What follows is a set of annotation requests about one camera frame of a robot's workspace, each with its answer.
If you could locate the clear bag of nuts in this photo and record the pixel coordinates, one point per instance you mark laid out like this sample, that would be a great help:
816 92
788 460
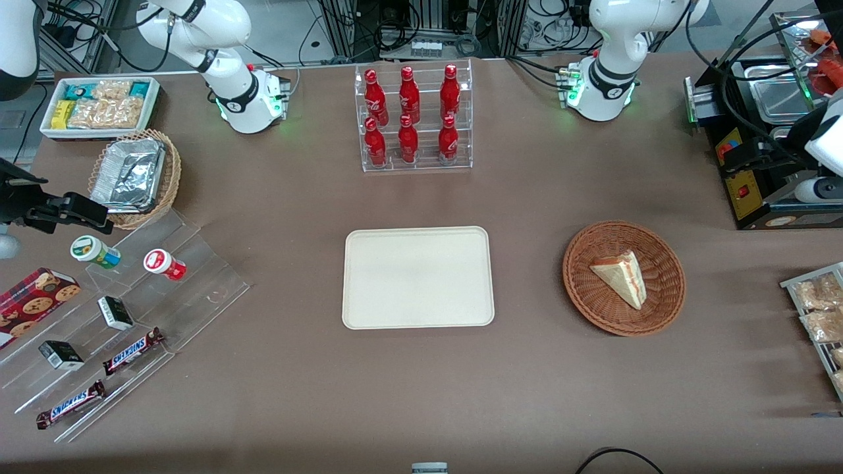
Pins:
89 113
112 89
125 112

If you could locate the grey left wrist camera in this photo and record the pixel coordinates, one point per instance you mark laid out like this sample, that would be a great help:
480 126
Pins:
816 191

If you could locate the red cookie box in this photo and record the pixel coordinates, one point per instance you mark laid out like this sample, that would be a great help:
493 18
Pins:
33 306

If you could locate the white power strip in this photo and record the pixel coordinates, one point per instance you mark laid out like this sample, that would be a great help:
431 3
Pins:
426 48

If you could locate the small grey device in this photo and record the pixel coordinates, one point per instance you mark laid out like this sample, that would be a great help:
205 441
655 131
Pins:
429 469

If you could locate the green lidded cup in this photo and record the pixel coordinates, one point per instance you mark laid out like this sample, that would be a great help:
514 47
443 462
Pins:
92 250

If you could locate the yellow snack packet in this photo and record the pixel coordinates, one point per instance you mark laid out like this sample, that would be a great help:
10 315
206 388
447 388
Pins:
62 114

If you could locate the cream rectangular tray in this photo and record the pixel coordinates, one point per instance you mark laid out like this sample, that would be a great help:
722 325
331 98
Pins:
418 276

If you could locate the round brown wicker basket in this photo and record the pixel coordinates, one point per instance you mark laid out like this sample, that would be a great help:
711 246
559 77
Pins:
593 303

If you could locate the oval wicker basket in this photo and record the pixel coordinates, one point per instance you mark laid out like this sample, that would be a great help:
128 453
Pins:
172 171

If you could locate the small black carton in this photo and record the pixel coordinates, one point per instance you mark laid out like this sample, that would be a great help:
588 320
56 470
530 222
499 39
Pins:
60 355
115 313

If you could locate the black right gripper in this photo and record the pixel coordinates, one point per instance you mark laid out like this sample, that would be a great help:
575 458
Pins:
14 201

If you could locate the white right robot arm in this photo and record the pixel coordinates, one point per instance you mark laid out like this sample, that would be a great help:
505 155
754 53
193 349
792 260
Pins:
230 29

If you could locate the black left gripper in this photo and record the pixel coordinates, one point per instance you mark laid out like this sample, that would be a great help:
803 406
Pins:
785 141

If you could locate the red cola bottle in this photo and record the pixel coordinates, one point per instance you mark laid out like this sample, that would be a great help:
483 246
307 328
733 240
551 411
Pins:
375 99
407 141
375 145
450 92
409 95
448 141

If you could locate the black food warmer cabinet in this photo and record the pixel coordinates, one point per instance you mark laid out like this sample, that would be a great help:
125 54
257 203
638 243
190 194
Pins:
747 197

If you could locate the triangular sandwich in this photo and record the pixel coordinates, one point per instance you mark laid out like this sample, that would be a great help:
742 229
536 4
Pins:
622 276

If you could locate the snickers chocolate bar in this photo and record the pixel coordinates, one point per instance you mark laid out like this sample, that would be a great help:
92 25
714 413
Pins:
132 352
69 405

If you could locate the tray of wrapped snacks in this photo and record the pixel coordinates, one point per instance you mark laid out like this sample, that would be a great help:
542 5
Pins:
790 284

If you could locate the teal snack packet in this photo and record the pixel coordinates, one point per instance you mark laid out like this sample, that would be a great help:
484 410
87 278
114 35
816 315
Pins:
79 91
139 89

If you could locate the red lidded cup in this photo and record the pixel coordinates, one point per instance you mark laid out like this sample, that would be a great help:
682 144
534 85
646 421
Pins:
161 263

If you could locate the clear acrylic bottle rack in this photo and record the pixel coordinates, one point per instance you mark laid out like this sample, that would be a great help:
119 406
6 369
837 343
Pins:
425 166

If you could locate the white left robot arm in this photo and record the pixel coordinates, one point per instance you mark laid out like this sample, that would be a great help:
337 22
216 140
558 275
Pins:
616 33

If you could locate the red sausages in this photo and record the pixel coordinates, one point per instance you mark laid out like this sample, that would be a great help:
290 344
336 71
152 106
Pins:
831 72

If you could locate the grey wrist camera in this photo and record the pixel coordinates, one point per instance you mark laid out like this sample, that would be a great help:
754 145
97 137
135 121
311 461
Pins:
6 245
816 191

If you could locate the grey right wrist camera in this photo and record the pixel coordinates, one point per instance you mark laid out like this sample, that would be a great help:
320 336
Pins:
6 245

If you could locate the aluminium foil container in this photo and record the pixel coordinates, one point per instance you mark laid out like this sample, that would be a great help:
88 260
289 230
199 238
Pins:
128 174

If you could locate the clear acrylic stepped stand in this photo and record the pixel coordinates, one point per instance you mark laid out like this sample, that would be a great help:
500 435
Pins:
197 289

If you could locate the white rectangular snack bin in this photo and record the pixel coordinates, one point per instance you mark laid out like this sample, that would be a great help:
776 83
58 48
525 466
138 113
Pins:
46 128

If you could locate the stainless steel pan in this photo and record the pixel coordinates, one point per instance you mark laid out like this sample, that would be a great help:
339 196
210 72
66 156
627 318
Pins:
780 99

